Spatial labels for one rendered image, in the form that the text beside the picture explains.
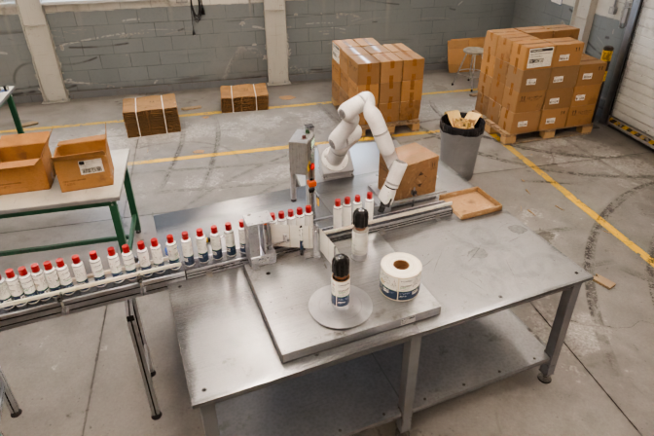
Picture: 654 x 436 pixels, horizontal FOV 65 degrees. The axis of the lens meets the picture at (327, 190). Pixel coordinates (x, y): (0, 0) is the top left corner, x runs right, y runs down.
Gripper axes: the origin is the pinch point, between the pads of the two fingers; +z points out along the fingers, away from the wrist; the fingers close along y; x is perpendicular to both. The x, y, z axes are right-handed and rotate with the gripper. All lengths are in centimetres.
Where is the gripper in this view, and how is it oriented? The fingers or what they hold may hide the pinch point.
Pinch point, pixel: (381, 208)
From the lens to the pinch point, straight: 310.3
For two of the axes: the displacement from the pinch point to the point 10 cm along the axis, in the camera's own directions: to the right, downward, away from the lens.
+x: 8.7, 1.2, 4.7
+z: -3.1, 8.8, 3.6
